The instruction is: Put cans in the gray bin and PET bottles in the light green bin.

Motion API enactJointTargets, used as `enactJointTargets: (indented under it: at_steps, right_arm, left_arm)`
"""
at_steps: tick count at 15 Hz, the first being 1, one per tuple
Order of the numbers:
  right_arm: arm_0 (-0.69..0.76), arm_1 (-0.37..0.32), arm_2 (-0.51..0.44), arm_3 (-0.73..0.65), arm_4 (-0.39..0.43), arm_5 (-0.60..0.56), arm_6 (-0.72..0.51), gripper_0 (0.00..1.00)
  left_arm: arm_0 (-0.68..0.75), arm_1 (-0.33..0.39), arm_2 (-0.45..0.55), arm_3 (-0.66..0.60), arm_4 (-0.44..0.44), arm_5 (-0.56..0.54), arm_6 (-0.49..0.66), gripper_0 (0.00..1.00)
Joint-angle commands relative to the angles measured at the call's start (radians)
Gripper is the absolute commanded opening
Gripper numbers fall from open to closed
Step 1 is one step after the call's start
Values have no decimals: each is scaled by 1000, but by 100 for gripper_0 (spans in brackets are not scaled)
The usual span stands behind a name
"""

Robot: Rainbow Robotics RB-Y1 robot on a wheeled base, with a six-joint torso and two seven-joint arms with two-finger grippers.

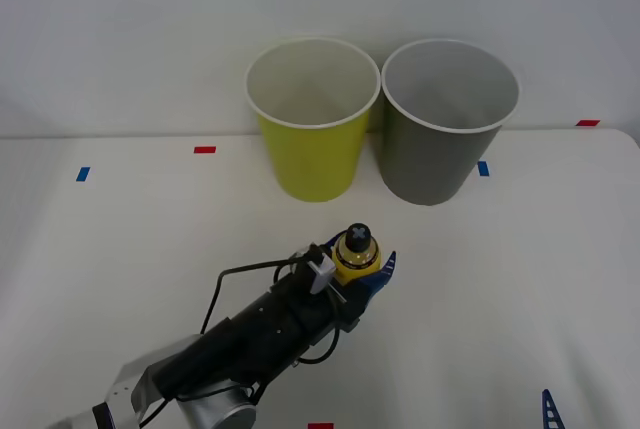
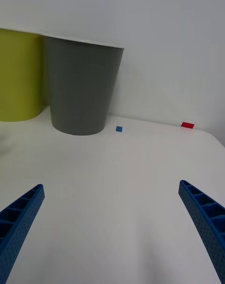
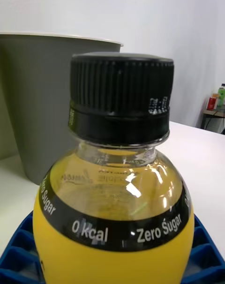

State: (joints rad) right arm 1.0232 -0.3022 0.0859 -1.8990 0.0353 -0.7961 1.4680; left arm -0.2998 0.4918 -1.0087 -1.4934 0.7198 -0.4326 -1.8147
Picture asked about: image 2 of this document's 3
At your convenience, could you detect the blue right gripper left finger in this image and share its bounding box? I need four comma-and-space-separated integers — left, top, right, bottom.
0, 183, 45, 284

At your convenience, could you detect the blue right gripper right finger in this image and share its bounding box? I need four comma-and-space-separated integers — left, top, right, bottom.
178, 179, 225, 284

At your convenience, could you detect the yellow-green plastic waste bin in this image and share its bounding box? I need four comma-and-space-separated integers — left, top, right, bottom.
0, 28, 44, 122

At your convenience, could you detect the grey plastic waste bin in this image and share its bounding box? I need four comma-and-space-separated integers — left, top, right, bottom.
42, 36, 125, 136

